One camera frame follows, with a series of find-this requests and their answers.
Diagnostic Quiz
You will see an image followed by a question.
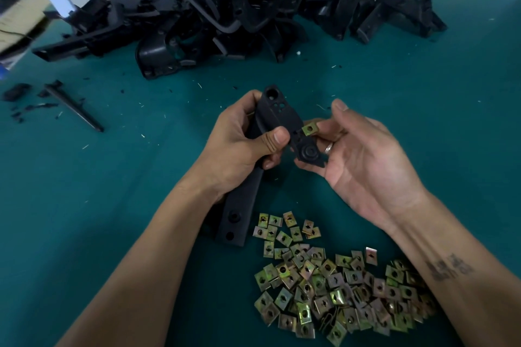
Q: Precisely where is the thin black plastic strip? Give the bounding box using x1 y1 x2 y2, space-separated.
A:
42 81 105 133

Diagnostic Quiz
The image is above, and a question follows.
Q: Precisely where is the person's right hand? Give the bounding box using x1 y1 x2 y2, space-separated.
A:
295 99 428 234

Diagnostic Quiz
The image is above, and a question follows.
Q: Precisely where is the person's left forearm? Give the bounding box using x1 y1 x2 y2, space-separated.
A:
57 184 221 347

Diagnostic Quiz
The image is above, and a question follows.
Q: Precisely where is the pile of black plastic brackets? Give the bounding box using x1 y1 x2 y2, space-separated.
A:
33 0 449 81

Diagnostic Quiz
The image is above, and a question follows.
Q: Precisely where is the brown cardboard piece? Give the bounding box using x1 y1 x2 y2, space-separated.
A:
0 0 52 55

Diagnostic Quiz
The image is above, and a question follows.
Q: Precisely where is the person's left hand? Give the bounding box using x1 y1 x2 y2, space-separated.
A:
189 91 291 201

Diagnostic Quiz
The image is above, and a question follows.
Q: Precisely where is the person's right forearm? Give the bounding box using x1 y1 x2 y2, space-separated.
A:
391 196 521 347

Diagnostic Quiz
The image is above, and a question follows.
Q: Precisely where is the pile of brass clip nuts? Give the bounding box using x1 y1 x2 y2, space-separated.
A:
252 211 436 337

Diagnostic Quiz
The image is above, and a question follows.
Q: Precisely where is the green table cloth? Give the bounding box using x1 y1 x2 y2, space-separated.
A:
0 0 521 347

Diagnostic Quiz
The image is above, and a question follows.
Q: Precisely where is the small black plastic scrap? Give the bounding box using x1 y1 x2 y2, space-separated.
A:
2 84 32 102

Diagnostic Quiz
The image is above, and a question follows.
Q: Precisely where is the black plastic bracket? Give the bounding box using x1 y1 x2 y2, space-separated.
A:
218 86 329 248

